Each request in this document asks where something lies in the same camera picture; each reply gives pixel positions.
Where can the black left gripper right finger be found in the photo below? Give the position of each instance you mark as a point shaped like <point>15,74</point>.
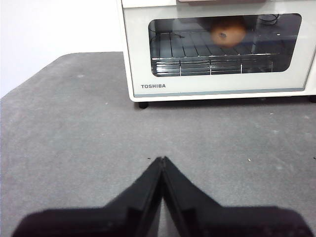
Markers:
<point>209,219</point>

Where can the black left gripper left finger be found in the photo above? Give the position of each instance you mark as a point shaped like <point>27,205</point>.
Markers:
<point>118,217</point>

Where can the brown toy potato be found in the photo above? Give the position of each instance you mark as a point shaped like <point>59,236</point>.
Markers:
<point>228,34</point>

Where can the cream toaster oven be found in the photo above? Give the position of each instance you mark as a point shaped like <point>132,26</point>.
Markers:
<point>128,74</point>

